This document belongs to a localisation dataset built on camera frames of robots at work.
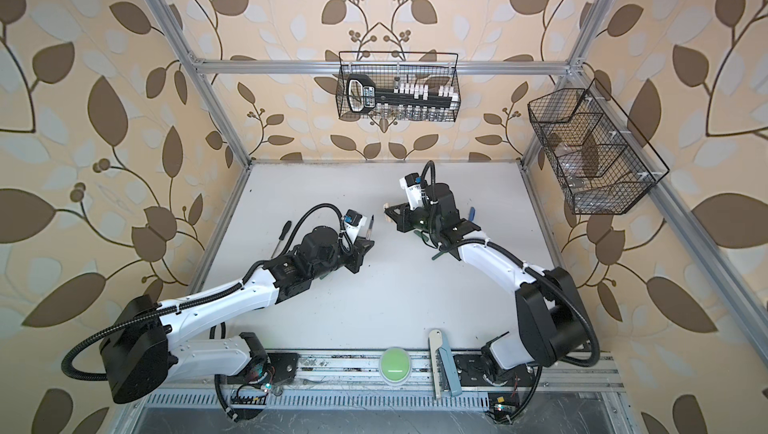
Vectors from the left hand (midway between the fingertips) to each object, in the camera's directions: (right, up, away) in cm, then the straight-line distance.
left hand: (373, 239), depth 78 cm
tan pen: (-1, +2, -1) cm, 3 cm away
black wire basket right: (+58, +20, -4) cm, 61 cm away
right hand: (+4, +7, +4) cm, 9 cm away
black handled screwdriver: (-32, -2, +21) cm, 39 cm away
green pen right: (+20, -7, +16) cm, 27 cm away
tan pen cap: (+3, +9, +4) cm, 10 cm away
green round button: (+6, -31, -4) cm, 32 cm away
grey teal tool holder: (+18, -30, -6) cm, 36 cm away
